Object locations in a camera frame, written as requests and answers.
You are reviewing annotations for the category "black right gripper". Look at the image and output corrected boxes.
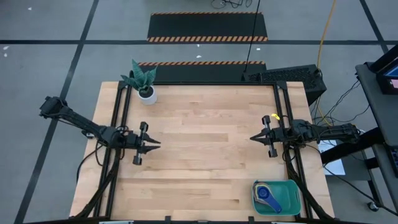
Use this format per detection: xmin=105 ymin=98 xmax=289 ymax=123
xmin=249 ymin=114 xmax=301 ymax=159

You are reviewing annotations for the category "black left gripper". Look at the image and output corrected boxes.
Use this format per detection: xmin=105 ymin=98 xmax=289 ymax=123
xmin=123 ymin=121 xmax=162 ymax=166

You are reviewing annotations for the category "small dark blue measuring cup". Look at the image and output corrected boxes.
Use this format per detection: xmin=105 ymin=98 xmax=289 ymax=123
xmin=257 ymin=187 xmax=283 ymax=215

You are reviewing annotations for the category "teal plastic basket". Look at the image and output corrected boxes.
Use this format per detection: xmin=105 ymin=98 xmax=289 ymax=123
xmin=251 ymin=179 xmax=302 ymax=217

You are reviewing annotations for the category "snake plant in white pot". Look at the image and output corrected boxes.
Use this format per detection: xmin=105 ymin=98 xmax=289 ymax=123
xmin=120 ymin=58 xmax=159 ymax=106

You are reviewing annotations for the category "black computer case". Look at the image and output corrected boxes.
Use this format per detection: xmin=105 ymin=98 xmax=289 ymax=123
xmin=241 ymin=64 xmax=328 ymax=106

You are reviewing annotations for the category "white paper sheet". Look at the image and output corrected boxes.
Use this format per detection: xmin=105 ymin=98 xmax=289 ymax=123
xmin=317 ymin=139 xmax=346 ymax=177

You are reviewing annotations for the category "black hazard striped floor mat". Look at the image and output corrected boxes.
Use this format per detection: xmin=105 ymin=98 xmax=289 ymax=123
xmin=147 ymin=11 xmax=269 ymax=43
xmin=136 ymin=60 xmax=267 ymax=83

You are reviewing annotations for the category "black side desk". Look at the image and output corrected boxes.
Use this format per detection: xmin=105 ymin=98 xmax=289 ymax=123
xmin=320 ymin=45 xmax=398 ymax=215

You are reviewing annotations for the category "laptop with lit screen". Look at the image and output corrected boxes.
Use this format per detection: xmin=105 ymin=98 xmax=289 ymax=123
xmin=375 ymin=46 xmax=398 ymax=96

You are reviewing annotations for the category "black arm base cable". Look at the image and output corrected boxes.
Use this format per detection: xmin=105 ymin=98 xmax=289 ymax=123
xmin=76 ymin=141 xmax=105 ymax=184

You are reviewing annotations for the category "black aluminium table frame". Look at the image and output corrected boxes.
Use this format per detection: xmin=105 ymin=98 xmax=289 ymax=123
xmin=74 ymin=80 xmax=335 ymax=223

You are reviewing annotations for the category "black hanging cable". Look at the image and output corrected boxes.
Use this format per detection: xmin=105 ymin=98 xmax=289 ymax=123
xmin=243 ymin=0 xmax=261 ymax=74

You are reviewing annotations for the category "yellow hanging cable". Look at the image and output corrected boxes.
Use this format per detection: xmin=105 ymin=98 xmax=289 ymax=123
xmin=315 ymin=0 xmax=338 ymax=71

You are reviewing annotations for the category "coiled black floor cable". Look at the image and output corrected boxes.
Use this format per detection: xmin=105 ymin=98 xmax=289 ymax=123
xmin=210 ymin=0 xmax=253 ymax=9

